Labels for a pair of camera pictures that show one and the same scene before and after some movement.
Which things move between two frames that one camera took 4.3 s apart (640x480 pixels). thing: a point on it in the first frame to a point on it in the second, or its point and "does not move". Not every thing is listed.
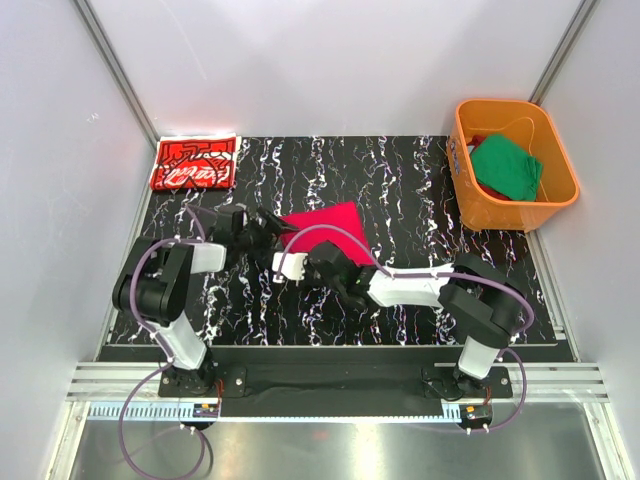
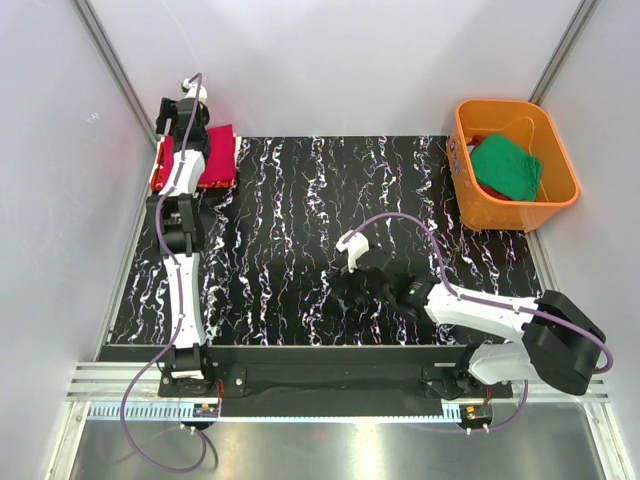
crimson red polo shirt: [344, 216] to [220, 163]
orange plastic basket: [525, 122] does not move
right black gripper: [314, 267] to [357, 278]
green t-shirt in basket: [502, 167] does not move
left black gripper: [255, 230] to [165, 113]
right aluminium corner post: [562, 50] does not move
